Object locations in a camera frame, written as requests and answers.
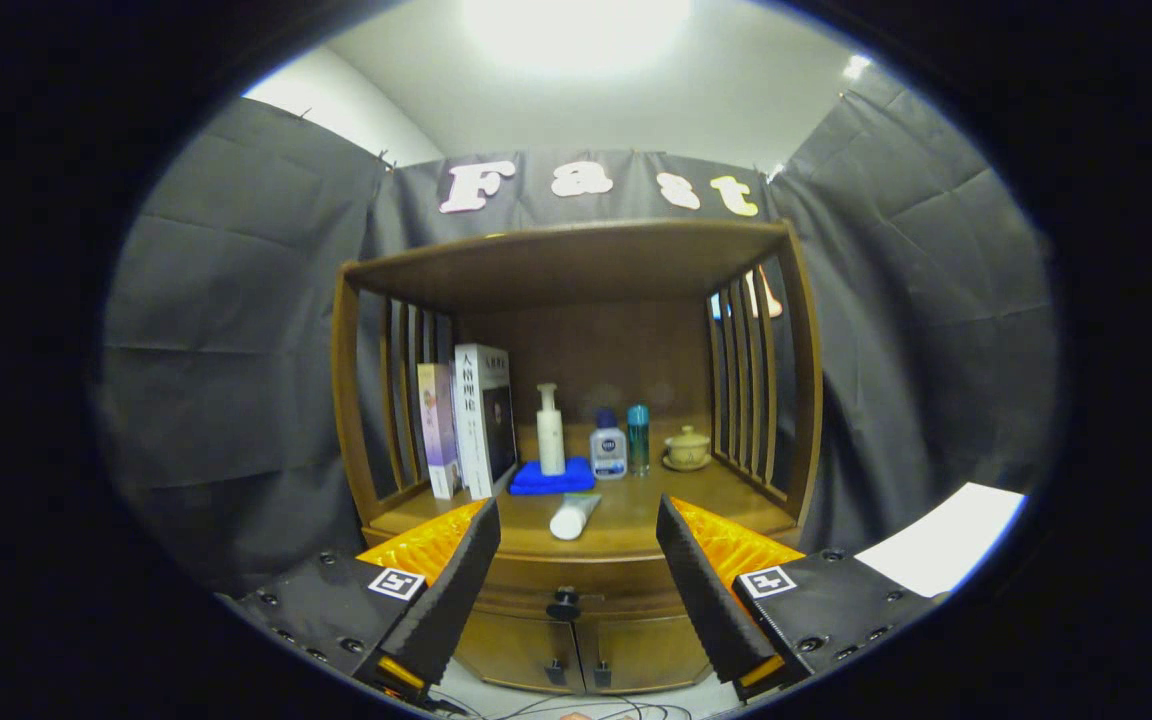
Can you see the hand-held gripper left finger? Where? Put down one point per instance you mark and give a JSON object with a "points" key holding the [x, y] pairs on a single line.
{"points": [[451, 600]]}

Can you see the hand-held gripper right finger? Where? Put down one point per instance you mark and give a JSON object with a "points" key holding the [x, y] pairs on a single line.
{"points": [[716, 600]]}

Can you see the wooden drawer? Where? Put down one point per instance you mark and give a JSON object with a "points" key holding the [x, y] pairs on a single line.
{"points": [[616, 580]]}

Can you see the white cosmetic tube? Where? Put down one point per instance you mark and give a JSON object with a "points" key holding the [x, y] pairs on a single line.
{"points": [[571, 518]]}

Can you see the wooden cabinet door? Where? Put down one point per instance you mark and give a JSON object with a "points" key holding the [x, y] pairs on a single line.
{"points": [[646, 650], [506, 650]]}

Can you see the wooden countertop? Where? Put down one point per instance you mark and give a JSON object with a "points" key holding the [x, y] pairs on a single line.
{"points": [[626, 510]]}

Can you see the wooden cabinet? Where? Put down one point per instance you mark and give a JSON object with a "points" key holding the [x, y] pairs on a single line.
{"points": [[596, 350]]}

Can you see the blue folded cloth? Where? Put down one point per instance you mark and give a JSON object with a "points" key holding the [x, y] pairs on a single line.
{"points": [[536, 483]]}

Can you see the ceramic lidded teacup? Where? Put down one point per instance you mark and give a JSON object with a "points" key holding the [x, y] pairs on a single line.
{"points": [[688, 448]]}

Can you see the purple book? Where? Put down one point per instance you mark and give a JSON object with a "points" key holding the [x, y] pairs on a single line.
{"points": [[436, 430]]}

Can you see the white book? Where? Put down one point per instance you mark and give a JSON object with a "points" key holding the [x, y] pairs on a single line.
{"points": [[471, 430]]}

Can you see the teal slim bottle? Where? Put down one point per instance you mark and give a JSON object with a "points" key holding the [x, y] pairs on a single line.
{"points": [[638, 445]]}

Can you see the white bottle with blue cap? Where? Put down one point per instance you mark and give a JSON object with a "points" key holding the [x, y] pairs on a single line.
{"points": [[609, 455]]}

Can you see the white pump bottle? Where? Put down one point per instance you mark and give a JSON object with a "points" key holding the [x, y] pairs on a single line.
{"points": [[551, 445]]}

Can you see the white flat sheet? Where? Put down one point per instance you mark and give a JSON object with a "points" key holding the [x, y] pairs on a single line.
{"points": [[946, 540]]}

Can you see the small ceiling spotlight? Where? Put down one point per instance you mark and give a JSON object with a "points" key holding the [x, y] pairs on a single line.
{"points": [[856, 67]]}

